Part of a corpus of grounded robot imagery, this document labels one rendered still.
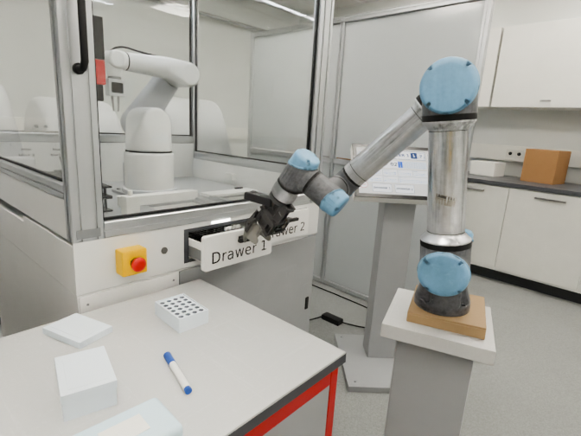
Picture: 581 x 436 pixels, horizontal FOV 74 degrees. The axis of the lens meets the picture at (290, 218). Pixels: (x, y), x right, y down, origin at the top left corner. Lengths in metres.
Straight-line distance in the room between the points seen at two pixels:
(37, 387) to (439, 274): 0.86
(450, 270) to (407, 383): 0.41
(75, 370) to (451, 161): 0.86
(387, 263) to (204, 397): 1.47
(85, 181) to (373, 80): 2.22
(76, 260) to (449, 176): 0.93
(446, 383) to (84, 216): 1.05
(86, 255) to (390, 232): 1.43
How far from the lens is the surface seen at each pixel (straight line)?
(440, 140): 0.93
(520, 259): 3.91
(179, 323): 1.01
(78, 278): 1.16
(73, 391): 0.80
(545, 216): 3.81
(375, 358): 2.34
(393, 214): 2.04
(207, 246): 1.20
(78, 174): 1.10
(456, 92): 0.90
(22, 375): 0.98
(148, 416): 0.73
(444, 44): 2.72
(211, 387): 0.85
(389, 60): 2.88
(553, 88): 4.16
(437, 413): 1.28
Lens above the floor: 1.27
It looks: 13 degrees down
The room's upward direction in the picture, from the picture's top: 3 degrees clockwise
